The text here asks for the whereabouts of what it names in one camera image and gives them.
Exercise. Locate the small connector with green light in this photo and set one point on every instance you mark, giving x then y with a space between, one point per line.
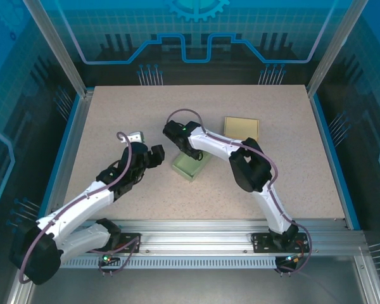
107 258
292 259

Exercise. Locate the yellow paper box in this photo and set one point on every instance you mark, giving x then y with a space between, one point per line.
240 128

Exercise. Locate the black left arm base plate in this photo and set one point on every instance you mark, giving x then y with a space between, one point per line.
130 244

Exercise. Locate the aluminium lower frame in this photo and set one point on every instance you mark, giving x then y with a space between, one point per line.
372 282

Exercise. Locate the blue and aluminium side rail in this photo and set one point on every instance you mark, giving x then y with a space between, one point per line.
333 158
65 158

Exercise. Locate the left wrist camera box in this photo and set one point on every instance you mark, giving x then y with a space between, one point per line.
135 136

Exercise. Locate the aluminium corner post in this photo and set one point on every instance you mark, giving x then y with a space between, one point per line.
334 47
65 54

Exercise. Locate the aluminium mounting rail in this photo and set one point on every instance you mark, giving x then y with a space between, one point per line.
193 234

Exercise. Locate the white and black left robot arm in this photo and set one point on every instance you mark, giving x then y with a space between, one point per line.
82 207

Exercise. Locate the green paper box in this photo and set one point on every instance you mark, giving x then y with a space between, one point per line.
185 169

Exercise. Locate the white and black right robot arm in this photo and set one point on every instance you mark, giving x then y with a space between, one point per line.
256 174

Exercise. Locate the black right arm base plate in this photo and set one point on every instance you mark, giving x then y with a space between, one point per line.
263 245

